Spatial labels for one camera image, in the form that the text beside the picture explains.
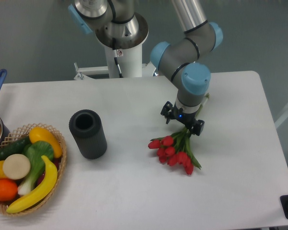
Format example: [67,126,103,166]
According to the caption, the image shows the dark grey ribbed vase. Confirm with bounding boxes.
[69,109,108,160]

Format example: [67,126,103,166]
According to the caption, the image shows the black cable on pedestal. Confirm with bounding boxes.
[111,37,123,79]

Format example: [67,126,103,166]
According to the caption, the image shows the yellow banana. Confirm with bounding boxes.
[6,155,58,214]

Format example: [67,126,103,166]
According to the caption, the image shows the woven wicker basket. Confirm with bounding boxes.
[0,123,67,217]

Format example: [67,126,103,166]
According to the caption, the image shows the beige round disc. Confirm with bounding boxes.
[2,154,31,180]

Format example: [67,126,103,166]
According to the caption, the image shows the green cucumber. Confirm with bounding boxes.
[0,136,31,161]

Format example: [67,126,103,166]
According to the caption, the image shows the orange fruit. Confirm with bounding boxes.
[0,179,18,202]

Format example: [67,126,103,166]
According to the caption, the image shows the black gripper, blue light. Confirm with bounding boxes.
[160,100,205,136]

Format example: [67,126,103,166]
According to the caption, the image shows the white clamp bracket left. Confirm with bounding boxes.
[73,62,109,80]

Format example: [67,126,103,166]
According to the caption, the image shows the red fruit in basket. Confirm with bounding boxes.
[36,158,61,186]

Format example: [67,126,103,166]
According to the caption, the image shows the red tulip bouquet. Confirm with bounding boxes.
[147,92,210,176]

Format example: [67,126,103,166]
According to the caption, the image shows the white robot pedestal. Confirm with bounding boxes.
[95,13,149,78]

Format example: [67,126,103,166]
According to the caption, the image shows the green bok choy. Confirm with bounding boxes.
[18,141,54,196]

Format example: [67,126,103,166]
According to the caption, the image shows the yellow lemon squash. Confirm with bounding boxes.
[29,126,62,158]

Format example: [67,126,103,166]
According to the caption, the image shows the grey robot arm, blue caps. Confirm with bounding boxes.
[68,0,223,135]

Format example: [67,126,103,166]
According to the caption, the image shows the white clamp bracket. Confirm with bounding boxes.
[142,62,158,77]
[73,62,109,80]

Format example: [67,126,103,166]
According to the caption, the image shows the white clamp bracket right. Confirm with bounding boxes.
[142,62,158,77]

